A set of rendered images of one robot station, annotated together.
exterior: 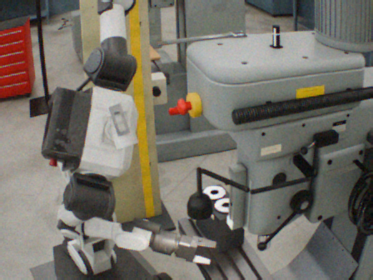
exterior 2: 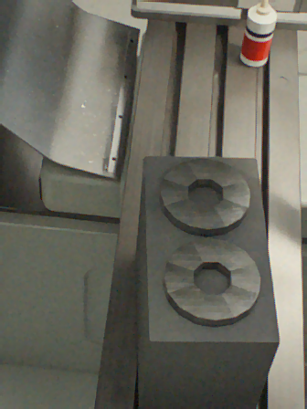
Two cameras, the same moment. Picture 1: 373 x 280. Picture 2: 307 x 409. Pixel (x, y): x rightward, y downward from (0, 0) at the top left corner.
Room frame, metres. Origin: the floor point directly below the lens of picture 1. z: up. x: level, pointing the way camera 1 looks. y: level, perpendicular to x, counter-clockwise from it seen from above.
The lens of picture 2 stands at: (2.05, -0.03, 1.78)
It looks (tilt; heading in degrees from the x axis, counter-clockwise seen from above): 52 degrees down; 198
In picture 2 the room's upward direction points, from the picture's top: 6 degrees clockwise
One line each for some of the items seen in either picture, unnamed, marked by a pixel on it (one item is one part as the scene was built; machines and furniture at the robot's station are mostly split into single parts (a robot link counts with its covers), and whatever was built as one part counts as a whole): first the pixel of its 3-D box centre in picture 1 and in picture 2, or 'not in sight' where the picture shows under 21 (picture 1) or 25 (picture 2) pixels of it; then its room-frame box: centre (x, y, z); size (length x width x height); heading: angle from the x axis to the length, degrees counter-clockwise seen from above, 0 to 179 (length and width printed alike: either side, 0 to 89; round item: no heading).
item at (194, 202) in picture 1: (200, 203); not in sight; (1.07, -0.03, 1.47); 0.07 x 0.07 x 0.06
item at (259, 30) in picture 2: not in sight; (259, 29); (1.10, -0.21, 0.96); 0.04 x 0.04 x 0.11
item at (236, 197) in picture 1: (236, 197); not in sight; (1.11, -0.14, 1.45); 0.04 x 0.04 x 0.21; 18
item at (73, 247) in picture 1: (92, 253); not in sight; (1.68, 0.50, 0.68); 0.21 x 0.20 x 0.13; 33
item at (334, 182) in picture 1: (322, 167); not in sight; (1.20, -0.43, 1.47); 0.24 x 0.19 x 0.26; 18
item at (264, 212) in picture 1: (271, 181); not in sight; (1.15, -0.25, 1.47); 0.21 x 0.19 x 0.32; 18
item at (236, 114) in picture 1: (315, 102); not in sight; (1.02, -0.32, 1.79); 0.45 x 0.04 x 0.04; 108
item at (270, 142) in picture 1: (287, 115); not in sight; (1.16, -0.28, 1.68); 0.34 x 0.24 x 0.10; 108
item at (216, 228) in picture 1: (220, 217); (198, 288); (1.57, -0.12, 1.00); 0.22 x 0.12 x 0.20; 24
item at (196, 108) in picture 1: (194, 104); not in sight; (1.08, -0.02, 1.76); 0.06 x 0.02 x 0.06; 18
